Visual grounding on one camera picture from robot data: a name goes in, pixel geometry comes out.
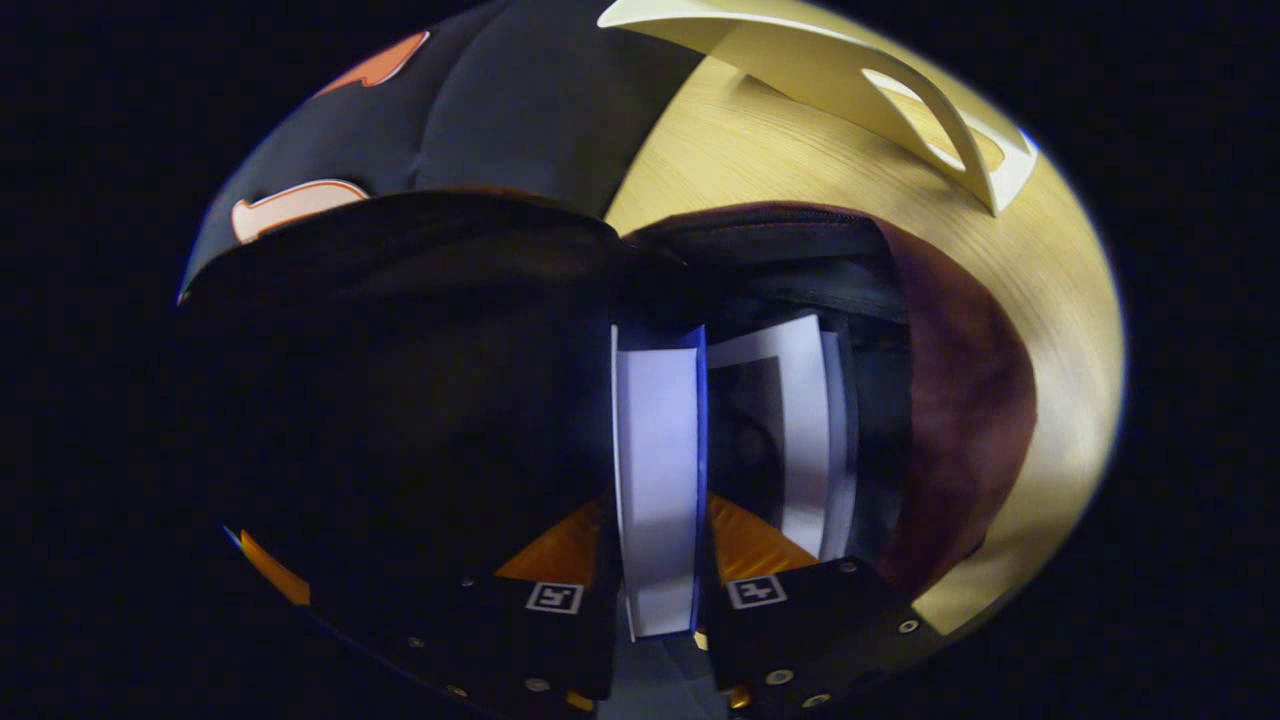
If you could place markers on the black backdrop cloth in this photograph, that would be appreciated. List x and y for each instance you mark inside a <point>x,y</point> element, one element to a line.
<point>500,110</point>

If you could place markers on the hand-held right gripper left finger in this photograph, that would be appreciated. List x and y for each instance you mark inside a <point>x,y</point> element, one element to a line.
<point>560,640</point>

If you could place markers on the dark blue cover book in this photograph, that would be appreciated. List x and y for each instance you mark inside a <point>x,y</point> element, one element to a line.
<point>655,450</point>

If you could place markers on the red schoolbag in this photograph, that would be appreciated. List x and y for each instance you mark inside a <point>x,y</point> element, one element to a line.
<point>960,420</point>

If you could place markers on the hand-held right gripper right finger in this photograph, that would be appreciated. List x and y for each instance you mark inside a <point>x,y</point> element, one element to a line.
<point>800,630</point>

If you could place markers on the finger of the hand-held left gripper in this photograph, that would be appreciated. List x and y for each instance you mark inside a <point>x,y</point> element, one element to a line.
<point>272,572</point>

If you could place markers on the white bookshelf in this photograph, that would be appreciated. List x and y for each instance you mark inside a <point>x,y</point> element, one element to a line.
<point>800,70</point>

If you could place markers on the white spine book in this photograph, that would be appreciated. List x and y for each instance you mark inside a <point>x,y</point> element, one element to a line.
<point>800,400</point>

